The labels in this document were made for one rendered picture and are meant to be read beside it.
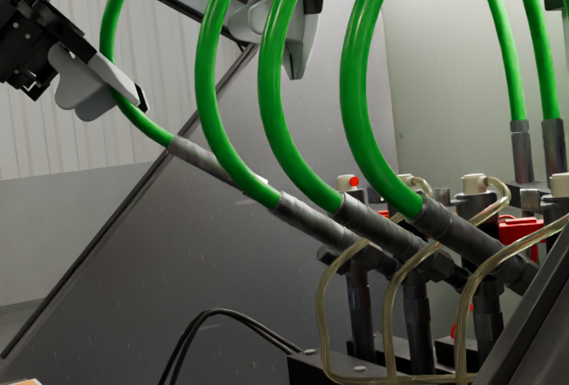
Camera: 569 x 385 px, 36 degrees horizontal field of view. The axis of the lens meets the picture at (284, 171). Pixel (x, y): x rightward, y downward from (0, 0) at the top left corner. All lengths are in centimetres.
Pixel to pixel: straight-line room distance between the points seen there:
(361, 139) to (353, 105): 2
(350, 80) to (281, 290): 64
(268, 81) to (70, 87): 31
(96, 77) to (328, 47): 40
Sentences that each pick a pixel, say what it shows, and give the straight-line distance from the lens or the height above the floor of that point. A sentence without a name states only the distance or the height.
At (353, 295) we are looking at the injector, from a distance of 74.
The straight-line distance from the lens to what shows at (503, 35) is 85.
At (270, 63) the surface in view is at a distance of 51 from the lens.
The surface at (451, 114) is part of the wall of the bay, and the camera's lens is 105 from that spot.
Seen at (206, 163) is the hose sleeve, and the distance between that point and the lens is 79.
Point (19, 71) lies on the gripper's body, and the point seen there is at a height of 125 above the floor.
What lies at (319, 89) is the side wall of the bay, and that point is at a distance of 108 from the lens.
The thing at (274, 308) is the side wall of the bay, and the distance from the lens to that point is 106.
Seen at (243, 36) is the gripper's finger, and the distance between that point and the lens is 71.
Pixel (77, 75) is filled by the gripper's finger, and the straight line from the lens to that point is 78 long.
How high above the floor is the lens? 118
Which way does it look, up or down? 3 degrees down
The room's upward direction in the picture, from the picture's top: 6 degrees counter-clockwise
